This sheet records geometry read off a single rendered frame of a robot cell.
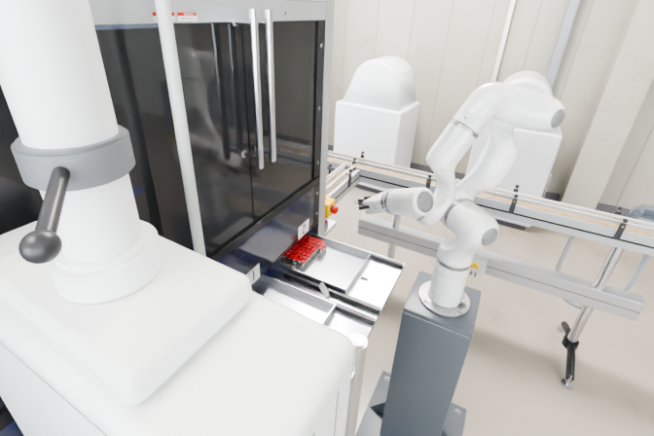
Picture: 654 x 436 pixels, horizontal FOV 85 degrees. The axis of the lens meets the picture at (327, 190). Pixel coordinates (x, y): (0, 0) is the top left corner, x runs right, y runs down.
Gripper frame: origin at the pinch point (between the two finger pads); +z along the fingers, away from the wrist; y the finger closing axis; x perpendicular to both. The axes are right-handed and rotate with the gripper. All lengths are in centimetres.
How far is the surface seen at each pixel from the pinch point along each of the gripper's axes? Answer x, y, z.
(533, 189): -80, 227, 95
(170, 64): 49, -53, -41
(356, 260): -26.6, -0.8, 21.6
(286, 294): -22.7, -35.5, 16.6
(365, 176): -5, 55, 82
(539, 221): -53, 102, 9
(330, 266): -23.7, -12.5, 22.9
